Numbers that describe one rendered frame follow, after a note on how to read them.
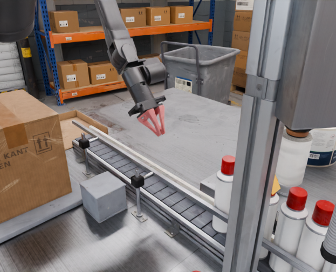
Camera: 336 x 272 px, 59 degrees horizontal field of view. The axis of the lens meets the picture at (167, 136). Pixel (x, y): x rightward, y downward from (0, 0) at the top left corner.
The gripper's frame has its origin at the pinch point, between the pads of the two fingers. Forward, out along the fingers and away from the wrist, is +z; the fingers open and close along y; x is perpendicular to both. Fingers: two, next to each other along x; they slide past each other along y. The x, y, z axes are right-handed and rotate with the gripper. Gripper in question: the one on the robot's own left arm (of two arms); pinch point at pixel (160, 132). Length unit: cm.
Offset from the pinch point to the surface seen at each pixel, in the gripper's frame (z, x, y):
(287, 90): 8, -49, -17
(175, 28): -175, 240, 290
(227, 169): 16.1, -18.2, -1.3
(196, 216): 24.9, -0.1, -1.8
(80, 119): -32, 73, 12
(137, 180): 9.2, 4.5, -10.8
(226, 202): 23.1, -13.6, -1.7
